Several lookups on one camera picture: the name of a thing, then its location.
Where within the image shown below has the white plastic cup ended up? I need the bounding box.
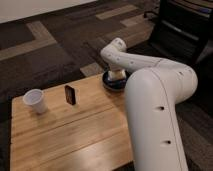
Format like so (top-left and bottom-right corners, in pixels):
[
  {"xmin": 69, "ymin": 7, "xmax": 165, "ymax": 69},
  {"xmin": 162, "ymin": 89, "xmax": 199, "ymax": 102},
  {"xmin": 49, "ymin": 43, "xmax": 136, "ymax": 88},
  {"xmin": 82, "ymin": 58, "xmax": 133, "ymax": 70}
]
[{"xmin": 23, "ymin": 89, "xmax": 47, "ymax": 114}]

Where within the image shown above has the white sponge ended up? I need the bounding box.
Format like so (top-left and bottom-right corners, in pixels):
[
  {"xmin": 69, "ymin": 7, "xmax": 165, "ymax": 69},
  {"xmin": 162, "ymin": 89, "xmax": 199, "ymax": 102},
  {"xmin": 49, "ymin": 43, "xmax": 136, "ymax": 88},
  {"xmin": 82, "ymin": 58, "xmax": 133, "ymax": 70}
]
[{"xmin": 108, "ymin": 72, "xmax": 126, "ymax": 81}]

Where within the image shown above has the black office chair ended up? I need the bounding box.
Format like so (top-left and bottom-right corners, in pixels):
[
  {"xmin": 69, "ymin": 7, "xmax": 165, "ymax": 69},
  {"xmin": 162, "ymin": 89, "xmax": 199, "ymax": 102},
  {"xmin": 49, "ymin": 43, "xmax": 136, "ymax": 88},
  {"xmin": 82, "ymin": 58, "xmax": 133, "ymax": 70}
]
[{"xmin": 143, "ymin": 0, "xmax": 213, "ymax": 68}]

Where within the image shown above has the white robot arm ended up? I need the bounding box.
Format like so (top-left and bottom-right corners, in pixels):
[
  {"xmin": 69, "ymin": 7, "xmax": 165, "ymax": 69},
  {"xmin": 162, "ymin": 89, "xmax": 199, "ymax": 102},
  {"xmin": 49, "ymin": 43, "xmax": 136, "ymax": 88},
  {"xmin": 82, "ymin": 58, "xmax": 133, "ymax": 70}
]
[{"xmin": 100, "ymin": 38, "xmax": 198, "ymax": 171}]

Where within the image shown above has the dark ceramic bowl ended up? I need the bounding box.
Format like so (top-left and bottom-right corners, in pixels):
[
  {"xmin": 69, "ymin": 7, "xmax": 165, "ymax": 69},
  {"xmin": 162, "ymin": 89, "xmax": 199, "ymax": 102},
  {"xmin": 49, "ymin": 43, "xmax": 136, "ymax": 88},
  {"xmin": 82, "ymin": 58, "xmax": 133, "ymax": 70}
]
[{"xmin": 102, "ymin": 72, "xmax": 130, "ymax": 91}]

